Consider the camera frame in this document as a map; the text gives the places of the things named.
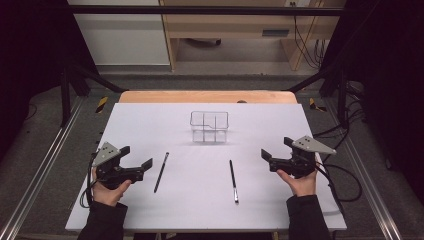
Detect black horizontal bar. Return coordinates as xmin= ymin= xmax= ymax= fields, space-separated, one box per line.
xmin=68 ymin=4 xmax=344 ymax=17

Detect white cabinet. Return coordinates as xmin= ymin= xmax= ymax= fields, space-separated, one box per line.
xmin=67 ymin=0 xmax=171 ymax=67

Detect black curtain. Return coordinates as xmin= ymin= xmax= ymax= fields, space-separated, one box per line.
xmin=0 ymin=0 xmax=98 ymax=163
xmin=320 ymin=0 xmax=424 ymax=205

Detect yellow clamp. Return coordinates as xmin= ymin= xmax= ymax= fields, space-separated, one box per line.
xmin=308 ymin=97 xmax=328 ymax=113
xmin=95 ymin=96 xmax=110 ymax=115

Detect person's left hand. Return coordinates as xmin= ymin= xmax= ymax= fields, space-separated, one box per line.
xmin=91 ymin=167 xmax=133 ymax=208

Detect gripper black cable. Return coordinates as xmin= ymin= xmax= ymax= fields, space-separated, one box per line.
xmin=79 ymin=152 xmax=100 ymax=210
xmin=313 ymin=161 xmax=346 ymax=218

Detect person's right hand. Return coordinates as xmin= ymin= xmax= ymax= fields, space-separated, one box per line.
xmin=276 ymin=168 xmax=318 ymax=198

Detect wooden table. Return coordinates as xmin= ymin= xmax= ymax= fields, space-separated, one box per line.
xmin=118 ymin=90 xmax=298 ymax=105

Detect hanging black cables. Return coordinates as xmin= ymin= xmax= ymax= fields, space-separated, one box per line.
xmin=289 ymin=1 xmax=330 ymax=70

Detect metal floor rail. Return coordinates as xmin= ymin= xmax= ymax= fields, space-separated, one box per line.
xmin=324 ymin=99 xmax=405 ymax=240
xmin=0 ymin=96 xmax=85 ymax=240

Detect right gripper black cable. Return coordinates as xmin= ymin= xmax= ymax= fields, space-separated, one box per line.
xmin=313 ymin=161 xmax=346 ymax=218

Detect wooden desk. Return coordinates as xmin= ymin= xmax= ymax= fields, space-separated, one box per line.
xmin=159 ymin=0 xmax=346 ymax=72

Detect clear plastic organizer box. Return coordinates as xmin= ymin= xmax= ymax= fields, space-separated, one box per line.
xmin=189 ymin=110 xmax=230 ymax=144

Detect white board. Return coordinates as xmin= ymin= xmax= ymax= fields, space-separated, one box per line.
xmin=65 ymin=102 xmax=348 ymax=233

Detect black metal stand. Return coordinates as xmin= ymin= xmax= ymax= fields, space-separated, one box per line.
xmin=286 ymin=62 xmax=352 ymax=130
xmin=59 ymin=63 xmax=130 ymax=128

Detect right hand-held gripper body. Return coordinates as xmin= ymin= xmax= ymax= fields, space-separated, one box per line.
xmin=269 ymin=135 xmax=337 ymax=180

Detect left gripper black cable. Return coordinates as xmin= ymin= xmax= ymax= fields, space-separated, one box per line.
xmin=79 ymin=152 xmax=100 ymax=210

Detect yellow clamp right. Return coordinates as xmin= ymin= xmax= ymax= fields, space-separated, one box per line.
xmin=308 ymin=97 xmax=328 ymax=113

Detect yellow clamp left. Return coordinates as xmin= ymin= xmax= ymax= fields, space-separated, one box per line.
xmin=95 ymin=96 xmax=110 ymax=115

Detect black floor cable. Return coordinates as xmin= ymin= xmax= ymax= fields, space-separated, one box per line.
xmin=312 ymin=79 xmax=366 ymax=203

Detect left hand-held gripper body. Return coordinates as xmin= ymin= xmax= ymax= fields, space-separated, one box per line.
xmin=91 ymin=142 xmax=145 ymax=190

